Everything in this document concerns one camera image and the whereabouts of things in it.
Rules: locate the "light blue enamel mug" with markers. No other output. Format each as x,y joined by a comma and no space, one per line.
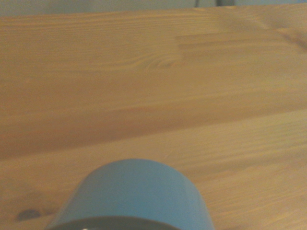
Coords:
141,189

